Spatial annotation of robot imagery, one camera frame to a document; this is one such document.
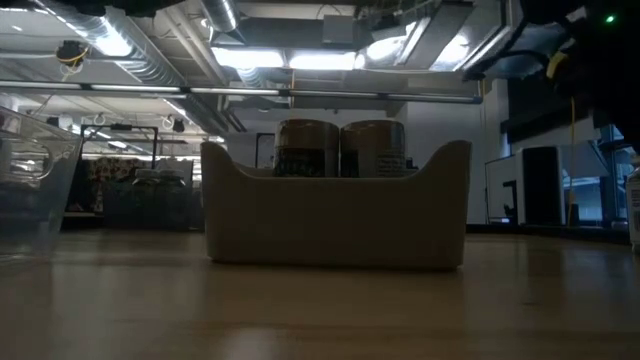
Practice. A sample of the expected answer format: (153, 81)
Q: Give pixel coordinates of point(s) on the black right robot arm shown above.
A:
(600, 75)

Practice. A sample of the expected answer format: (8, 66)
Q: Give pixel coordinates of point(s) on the dark grey storage bin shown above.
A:
(150, 210)

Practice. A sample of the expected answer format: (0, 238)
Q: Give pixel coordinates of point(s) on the black metal frame rig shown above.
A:
(120, 127)

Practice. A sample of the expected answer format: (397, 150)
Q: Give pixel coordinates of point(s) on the round silver air duct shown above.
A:
(222, 12)

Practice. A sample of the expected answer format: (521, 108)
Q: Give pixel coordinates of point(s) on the white lid spice jar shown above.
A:
(634, 210)
(172, 176)
(146, 176)

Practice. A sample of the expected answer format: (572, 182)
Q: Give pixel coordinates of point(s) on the large spiral air duct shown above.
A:
(150, 65)

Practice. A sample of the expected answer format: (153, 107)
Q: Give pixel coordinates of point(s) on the grey ceiling box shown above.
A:
(339, 29)

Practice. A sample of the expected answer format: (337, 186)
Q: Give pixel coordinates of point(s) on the black hooked stand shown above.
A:
(510, 200)

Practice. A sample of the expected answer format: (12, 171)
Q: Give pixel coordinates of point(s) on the white board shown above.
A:
(175, 164)

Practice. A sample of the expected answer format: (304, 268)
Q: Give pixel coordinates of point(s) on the long horizontal metal pipe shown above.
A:
(150, 88)

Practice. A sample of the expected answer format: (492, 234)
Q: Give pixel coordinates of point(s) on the clear plastic bin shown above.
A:
(35, 210)

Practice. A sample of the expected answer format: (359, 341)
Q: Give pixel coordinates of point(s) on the light grey plastic bin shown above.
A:
(340, 220)

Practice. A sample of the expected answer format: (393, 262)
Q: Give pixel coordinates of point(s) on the patterned panel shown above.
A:
(112, 169)

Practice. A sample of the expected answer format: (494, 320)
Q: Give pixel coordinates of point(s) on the ceiling light panel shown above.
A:
(250, 57)
(322, 61)

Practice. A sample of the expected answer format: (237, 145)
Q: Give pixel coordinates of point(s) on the brown lid spice jar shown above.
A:
(306, 145)
(373, 145)

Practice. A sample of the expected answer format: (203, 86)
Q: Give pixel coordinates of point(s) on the small black ceiling fixture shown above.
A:
(475, 76)

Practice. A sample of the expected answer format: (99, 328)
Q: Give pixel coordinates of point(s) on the black tall cabinet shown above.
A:
(542, 185)

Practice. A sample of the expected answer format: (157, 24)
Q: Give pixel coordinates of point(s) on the rectangular metal air duct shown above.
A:
(492, 35)

